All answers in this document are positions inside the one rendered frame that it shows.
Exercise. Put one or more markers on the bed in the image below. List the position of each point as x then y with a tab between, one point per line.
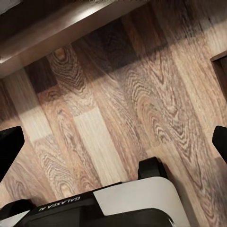
32	29

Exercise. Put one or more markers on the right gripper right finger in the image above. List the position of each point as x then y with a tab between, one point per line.
219	140

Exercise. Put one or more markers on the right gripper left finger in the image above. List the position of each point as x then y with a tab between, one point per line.
11	142

